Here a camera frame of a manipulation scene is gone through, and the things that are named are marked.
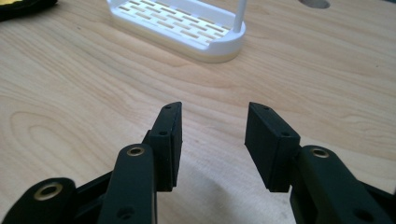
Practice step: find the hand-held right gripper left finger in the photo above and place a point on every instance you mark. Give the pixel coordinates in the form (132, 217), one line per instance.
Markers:
(166, 146)

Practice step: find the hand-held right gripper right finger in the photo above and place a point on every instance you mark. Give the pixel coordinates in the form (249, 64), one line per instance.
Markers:
(267, 149)

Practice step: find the white towel rack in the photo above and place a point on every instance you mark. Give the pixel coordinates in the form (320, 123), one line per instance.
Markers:
(186, 28)

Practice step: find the yellow towel with black edge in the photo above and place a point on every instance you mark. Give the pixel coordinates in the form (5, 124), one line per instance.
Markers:
(21, 7)

